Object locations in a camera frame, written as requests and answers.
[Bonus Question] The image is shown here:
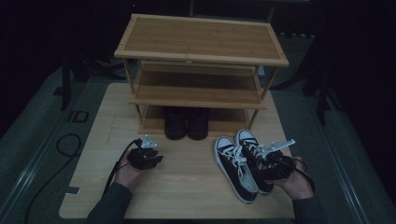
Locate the left hand-held gripper cable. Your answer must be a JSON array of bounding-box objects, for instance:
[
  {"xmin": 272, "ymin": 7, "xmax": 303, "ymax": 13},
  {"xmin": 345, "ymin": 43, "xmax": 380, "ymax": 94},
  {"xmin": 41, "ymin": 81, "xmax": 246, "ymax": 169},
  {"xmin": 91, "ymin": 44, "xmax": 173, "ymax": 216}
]
[{"xmin": 102, "ymin": 139, "xmax": 142, "ymax": 198}]

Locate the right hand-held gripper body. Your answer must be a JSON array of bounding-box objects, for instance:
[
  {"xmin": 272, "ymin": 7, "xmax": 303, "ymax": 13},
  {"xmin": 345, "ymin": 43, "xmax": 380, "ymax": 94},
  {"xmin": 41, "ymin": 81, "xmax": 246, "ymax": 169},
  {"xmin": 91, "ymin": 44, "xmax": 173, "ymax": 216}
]
[{"xmin": 260, "ymin": 138, "xmax": 296, "ymax": 182}]

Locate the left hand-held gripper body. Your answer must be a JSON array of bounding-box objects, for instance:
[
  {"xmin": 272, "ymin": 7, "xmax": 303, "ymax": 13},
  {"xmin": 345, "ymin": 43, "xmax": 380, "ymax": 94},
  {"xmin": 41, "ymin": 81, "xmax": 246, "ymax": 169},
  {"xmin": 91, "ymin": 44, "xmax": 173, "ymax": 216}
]
[{"xmin": 126, "ymin": 133, "xmax": 161, "ymax": 171}]

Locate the black white canvas sneaker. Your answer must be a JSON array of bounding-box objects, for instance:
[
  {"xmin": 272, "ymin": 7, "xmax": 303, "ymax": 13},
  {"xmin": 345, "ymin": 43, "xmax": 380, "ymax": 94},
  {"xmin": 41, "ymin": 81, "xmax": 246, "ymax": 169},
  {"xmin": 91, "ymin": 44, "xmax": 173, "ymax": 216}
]
[
  {"xmin": 234, "ymin": 128, "xmax": 282, "ymax": 196},
  {"xmin": 213, "ymin": 135, "xmax": 260, "ymax": 205}
]

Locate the grey metal floor rail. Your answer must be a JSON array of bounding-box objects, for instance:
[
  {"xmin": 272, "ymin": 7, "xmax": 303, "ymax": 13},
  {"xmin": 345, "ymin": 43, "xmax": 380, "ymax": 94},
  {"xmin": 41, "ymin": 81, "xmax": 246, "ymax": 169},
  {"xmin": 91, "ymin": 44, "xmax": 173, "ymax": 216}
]
[
  {"xmin": 318, "ymin": 122, "xmax": 373, "ymax": 224},
  {"xmin": 0, "ymin": 116, "xmax": 71, "ymax": 218}
]

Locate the person's right hand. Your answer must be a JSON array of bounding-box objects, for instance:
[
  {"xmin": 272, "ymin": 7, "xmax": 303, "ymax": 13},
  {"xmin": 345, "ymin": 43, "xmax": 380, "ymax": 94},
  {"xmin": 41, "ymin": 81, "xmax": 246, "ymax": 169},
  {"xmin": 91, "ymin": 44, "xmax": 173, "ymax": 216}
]
[{"xmin": 273, "ymin": 156, "xmax": 315, "ymax": 201}]

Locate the hand-held gripper cable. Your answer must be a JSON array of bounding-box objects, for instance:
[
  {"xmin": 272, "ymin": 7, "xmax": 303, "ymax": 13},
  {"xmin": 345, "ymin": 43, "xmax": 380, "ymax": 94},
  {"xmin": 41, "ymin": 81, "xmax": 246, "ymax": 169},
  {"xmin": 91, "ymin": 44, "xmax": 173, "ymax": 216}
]
[
  {"xmin": 102, "ymin": 139, "xmax": 142, "ymax": 198},
  {"xmin": 270, "ymin": 156, "xmax": 316, "ymax": 194}
]

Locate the plain black shoe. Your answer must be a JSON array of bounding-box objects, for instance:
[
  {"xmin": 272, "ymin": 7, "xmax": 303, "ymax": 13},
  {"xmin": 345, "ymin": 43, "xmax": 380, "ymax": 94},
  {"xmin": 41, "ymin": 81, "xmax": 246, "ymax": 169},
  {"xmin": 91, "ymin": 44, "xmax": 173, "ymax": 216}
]
[
  {"xmin": 186, "ymin": 106, "xmax": 210, "ymax": 141},
  {"xmin": 163, "ymin": 106, "xmax": 189, "ymax": 141}
]

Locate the wooden three-tier shoe rack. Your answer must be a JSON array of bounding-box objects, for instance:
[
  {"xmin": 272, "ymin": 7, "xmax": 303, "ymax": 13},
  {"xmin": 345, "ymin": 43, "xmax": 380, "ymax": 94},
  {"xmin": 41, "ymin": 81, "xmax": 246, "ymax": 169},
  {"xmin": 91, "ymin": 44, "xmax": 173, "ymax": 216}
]
[{"xmin": 113, "ymin": 13, "xmax": 290, "ymax": 139}]

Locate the black metal stand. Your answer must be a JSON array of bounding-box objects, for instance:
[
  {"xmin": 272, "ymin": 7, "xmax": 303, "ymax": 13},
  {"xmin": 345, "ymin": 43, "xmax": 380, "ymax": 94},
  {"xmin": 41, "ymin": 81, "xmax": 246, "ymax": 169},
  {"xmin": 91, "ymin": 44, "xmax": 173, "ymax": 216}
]
[
  {"xmin": 270, "ymin": 31, "xmax": 344, "ymax": 126},
  {"xmin": 60, "ymin": 55, "xmax": 126, "ymax": 112}
]

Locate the black floor cable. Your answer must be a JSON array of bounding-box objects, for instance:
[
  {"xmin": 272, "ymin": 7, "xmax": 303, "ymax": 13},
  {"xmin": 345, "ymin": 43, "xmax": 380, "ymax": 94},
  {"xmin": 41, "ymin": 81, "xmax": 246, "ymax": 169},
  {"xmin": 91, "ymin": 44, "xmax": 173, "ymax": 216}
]
[{"xmin": 23, "ymin": 133, "xmax": 83, "ymax": 224}]

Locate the right hand-held gripper cable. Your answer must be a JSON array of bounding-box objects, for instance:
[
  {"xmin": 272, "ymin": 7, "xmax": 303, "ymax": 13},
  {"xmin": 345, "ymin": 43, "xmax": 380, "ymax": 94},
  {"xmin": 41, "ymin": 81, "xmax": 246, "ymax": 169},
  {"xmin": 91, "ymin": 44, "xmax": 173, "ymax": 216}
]
[{"xmin": 270, "ymin": 156, "xmax": 316, "ymax": 194}]

